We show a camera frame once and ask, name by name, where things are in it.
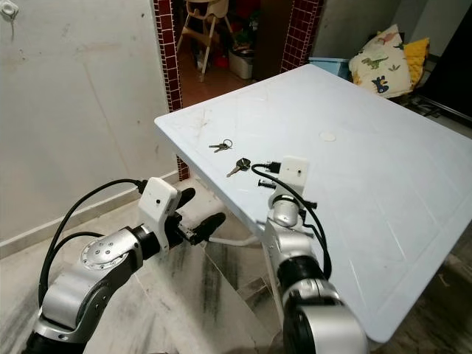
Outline black furniture piece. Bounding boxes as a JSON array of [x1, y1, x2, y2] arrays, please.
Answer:
[[409, 22, 472, 122]]

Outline silver keys on ring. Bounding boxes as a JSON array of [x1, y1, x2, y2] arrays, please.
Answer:
[[208, 139, 233, 153]]

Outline white lidded pot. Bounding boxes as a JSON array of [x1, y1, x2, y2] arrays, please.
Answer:
[[229, 49, 255, 79]]

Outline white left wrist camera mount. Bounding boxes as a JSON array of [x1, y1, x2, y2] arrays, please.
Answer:
[[136, 177, 180, 235]]

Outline key with black head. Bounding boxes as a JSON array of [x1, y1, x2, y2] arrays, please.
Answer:
[[226, 157, 252, 178]]

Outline wooden high chair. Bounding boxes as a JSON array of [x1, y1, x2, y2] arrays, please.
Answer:
[[183, 0, 229, 79]]

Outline white dinosaur print pillow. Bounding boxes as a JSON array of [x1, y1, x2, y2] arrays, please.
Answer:
[[348, 24, 412, 97]]

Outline light blue plastic box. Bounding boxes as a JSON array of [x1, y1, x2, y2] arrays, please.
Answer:
[[308, 57, 351, 78]]

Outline yellow pillow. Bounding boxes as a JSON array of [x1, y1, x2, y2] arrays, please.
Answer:
[[403, 37, 431, 86]]

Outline red tiled door frame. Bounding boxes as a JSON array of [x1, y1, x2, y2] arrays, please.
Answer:
[[151, 0, 324, 181]]

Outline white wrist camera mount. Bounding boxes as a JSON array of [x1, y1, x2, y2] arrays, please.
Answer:
[[273, 155, 310, 195], [136, 177, 180, 235]]

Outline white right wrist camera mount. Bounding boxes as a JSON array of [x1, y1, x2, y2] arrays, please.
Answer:
[[273, 155, 310, 195]]

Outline large white plastic folding table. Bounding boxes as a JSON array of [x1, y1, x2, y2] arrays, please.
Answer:
[[153, 64, 472, 344]]

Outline white wall hook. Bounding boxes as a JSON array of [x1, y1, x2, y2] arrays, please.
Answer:
[[2, 1, 20, 20]]

